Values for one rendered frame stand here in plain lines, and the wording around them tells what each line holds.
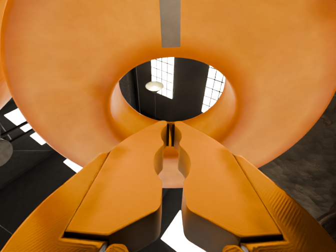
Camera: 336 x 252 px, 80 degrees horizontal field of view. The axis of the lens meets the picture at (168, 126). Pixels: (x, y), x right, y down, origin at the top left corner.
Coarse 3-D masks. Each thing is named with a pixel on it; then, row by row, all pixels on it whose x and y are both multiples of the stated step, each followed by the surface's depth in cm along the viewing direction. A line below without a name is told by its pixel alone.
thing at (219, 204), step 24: (192, 144) 10; (216, 144) 10; (192, 168) 8; (216, 168) 8; (240, 168) 8; (192, 192) 7; (216, 192) 7; (240, 192) 7; (192, 216) 7; (216, 216) 6; (240, 216) 6; (264, 216) 6; (192, 240) 7; (216, 240) 6; (240, 240) 6
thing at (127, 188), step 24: (120, 144) 10; (144, 144) 10; (168, 144) 12; (120, 168) 8; (144, 168) 8; (96, 192) 7; (120, 192) 7; (144, 192) 7; (96, 216) 6; (120, 216) 6; (144, 216) 6; (120, 240) 6; (144, 240) 7
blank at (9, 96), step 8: (0, 0) 8; (0, 8) 8; (0, 16) 8; (0, 24) 8; (0, 56) 8; (0, 64) 8; (0, 72) 9; (0, 80) 9; (0, 88) 9; (8, 88) 10; (0, 96) 9; (8, 96) 11; (0, 104) 10
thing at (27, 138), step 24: (0, 120) 1009; (24, 144) 898; (0, 168) 804; (24, 168) 787; (48, 168) 810; (0, 192) 730; (24, 192) 732; (48, 192) 735; (168, 192) 747; (0, 216) 668; (24, 216) 670; (168, 216) 682; (0, 240) 617
